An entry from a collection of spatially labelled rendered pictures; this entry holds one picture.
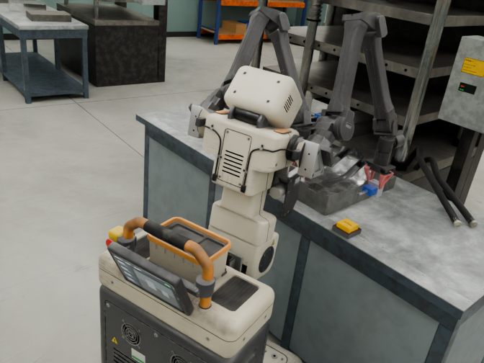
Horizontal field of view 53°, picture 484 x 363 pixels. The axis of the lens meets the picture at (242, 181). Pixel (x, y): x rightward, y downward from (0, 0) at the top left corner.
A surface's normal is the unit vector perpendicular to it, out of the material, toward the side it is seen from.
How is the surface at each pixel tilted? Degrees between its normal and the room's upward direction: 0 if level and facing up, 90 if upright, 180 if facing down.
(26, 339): 0
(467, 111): 90
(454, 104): 90
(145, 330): 90
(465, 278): 0
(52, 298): 0
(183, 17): 90
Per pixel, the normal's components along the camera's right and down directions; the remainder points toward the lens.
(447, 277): 0.11, -0.89
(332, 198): 0.65, 0.40
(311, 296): -0.75, 0.22
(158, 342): -0.55, 0.32
